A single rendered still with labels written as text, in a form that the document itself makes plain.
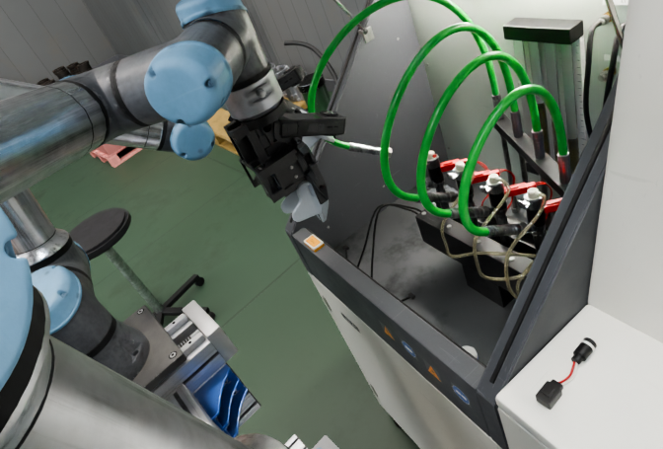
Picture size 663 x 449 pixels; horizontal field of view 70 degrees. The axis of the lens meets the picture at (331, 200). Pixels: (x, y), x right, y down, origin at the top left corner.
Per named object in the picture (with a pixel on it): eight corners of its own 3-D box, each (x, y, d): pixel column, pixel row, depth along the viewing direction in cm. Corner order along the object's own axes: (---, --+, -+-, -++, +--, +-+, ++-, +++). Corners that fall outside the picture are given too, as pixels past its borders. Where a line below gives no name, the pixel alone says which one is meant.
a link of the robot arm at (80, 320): (53, 377, 83) (-4, 329, 75) (51, 332, 93) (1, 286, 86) (116, 335, 86) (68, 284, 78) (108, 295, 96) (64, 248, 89)
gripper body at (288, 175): (255, 189, 71) (216, 121, 65) (300, 159, 74) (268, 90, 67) (277, 207, 65) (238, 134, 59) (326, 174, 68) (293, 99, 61)
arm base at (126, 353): (89, 417, 86) (52, 388, 80) (71, 373, 97) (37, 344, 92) (160, 357, 92) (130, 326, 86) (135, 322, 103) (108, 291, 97)
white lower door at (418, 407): (379, 404, 171) (309, 276, 133) (384, 400, 171) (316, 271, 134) (536, 575, 120) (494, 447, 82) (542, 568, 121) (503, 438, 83)
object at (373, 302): (313, 276, 132) (291, 235, 123) (326, 266, 133) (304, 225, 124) (490, 438, 83) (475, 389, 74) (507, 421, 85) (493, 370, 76)
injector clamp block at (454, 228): (429, 261, 115) (414, 215, 107) (459, 238, 118) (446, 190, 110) (555, 340, 89) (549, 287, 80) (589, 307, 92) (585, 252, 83)
